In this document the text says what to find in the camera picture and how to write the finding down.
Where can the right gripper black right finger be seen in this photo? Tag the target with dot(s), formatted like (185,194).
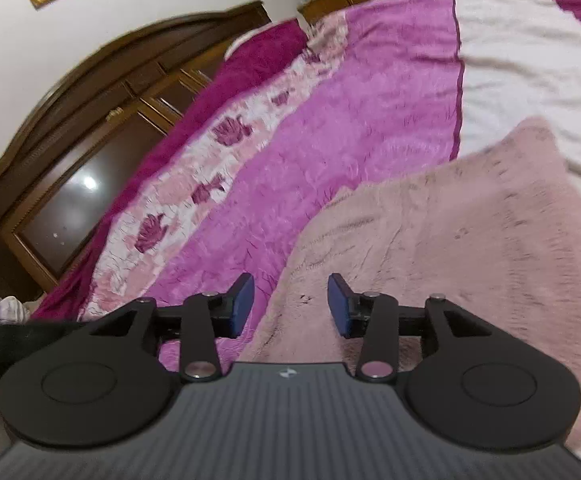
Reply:
(460,376)

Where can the magenta pillow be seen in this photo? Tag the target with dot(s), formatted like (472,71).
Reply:
(252,63)

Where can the dusty pink knit sweater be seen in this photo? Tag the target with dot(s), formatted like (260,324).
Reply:
(498,232)

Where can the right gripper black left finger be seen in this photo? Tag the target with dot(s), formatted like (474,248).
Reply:
(105,381)

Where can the dark wooden headboard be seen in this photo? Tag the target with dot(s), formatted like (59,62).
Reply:
(80,145)

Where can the pink floral bed blanket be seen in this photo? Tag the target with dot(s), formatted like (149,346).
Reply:
(383,90)

